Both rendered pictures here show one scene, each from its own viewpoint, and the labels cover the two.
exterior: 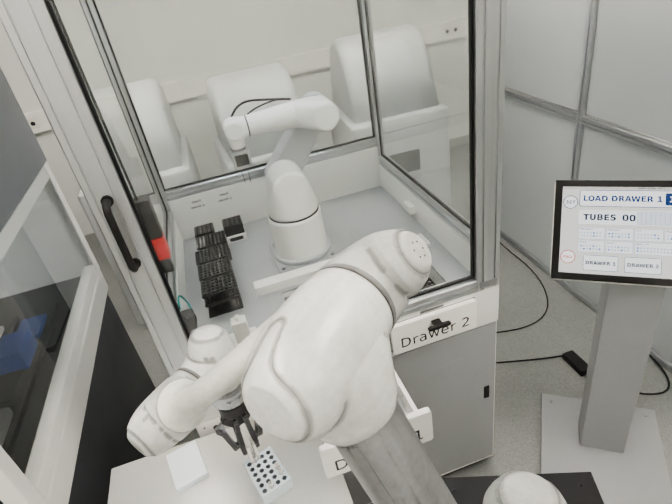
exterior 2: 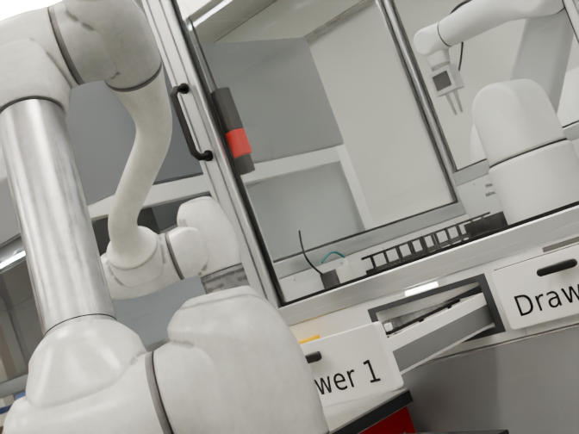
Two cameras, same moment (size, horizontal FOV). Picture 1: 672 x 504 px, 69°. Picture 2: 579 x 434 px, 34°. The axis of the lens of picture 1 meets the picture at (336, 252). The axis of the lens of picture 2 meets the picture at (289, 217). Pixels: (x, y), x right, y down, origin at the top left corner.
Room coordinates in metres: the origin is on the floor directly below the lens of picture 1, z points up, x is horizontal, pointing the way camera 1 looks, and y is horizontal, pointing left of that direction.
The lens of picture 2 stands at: (-0.15, -1.35, 1.03)
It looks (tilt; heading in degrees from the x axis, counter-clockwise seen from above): 4 degrees up; 54
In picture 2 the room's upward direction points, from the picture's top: 20 degrees counter-clockwise
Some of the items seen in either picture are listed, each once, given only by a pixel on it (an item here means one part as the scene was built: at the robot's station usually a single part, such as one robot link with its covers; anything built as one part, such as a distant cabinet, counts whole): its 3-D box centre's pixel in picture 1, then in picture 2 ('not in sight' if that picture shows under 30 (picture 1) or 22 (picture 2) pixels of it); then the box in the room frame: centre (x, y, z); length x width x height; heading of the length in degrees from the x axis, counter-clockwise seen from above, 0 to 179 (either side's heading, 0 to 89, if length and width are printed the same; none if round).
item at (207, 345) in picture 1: (210, 360); (202, 237); (0.83, 0.32, 1.18); 0.13 x 0.11 x 0.16; 145
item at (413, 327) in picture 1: (434, 326); (573, 280); (1.15, -0.26, 0.87); 0.29 x 0.02 x 0.11; 102
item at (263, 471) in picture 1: (267, 474); not in sight; (0.80, 0.28, 0.78); 0.12 x 0.08 x 0.04; 28
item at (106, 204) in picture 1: (120, 237); (189, 122); (0.98, 0.47, 1.45); 0.05 x 0.03 x 0.19; 12
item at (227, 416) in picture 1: (235, 409); not in sight; (0.84, 0.31, 1.00); 0.08 x 0.07 x 0.09; 118
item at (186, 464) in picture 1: (186, 465); not in sight; (0.88, 0.52, 0.77); 0.13 x 0.09 x 0.02; 24
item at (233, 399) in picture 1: (227, 389); (226, 285); (0.84, 0.31, 1.07); 0.09 x 0.09 x 0.06
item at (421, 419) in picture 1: (377, 442); (325, 371); (0.77, -0.02, 0.87); 0.29 x 0.02 x 0.11; 102
